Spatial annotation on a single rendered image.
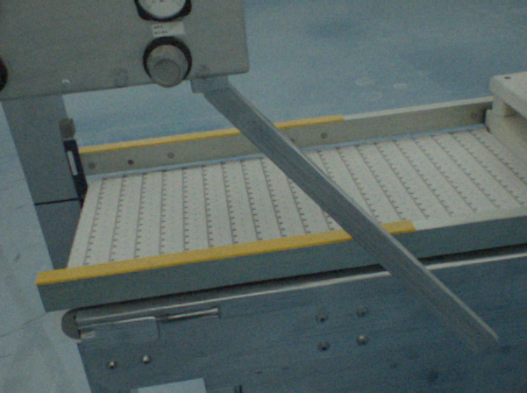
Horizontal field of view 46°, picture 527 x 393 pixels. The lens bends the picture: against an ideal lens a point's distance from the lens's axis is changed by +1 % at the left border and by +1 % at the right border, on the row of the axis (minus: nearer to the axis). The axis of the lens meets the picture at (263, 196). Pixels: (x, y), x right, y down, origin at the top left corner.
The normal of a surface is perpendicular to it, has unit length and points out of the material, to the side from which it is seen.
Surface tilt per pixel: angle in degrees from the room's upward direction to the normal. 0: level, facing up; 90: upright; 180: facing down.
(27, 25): 90
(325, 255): 90
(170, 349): 90
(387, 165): 0
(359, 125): 90
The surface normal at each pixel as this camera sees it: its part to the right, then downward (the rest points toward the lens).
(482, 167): -0.08, -0.87
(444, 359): 0.12, 0.48
